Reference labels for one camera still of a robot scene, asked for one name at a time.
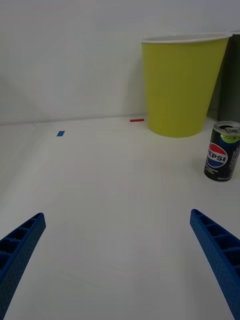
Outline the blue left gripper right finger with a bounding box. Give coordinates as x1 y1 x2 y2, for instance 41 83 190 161
189 208 240 320

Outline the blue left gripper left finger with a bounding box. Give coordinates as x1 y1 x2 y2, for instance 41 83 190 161
0 212 47 320

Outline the black drink can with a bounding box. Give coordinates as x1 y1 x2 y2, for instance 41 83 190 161
203 120 240 182

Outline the yellow-green plastic bin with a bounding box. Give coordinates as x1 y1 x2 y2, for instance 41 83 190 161
141 32 234 138

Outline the grey plastic bin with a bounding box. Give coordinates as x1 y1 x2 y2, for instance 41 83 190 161
217 30 240 124

